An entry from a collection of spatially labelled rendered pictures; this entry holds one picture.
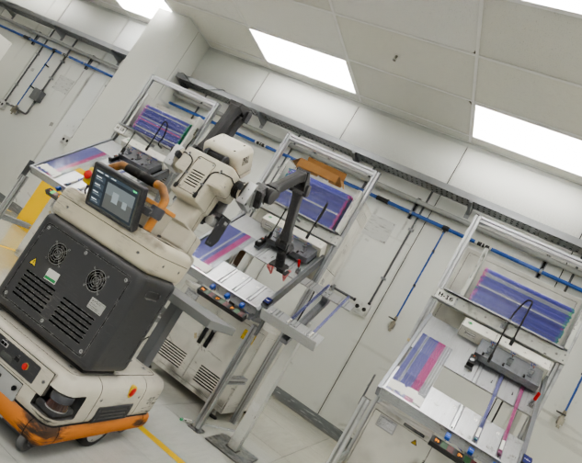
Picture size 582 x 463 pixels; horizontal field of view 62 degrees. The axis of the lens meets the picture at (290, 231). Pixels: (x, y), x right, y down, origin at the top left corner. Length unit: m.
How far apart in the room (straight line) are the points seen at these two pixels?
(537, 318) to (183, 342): 2.11
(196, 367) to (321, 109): 3.24
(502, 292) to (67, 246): 2.28
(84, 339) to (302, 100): 4.19
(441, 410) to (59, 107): 6.17
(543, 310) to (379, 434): 1.14
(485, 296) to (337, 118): 2.91
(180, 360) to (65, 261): 1.48
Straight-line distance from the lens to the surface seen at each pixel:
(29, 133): 7.50
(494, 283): 3.06
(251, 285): 2.91
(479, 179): 4.89
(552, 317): 3.07
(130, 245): 1.85
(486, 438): 2.62
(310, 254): 3.12
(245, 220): 3.44
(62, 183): 3.84
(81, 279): 1.93
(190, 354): 3.25
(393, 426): 2.87
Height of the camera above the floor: 0.89
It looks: 6 degrees up
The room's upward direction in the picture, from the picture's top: 31 degrees clockwise
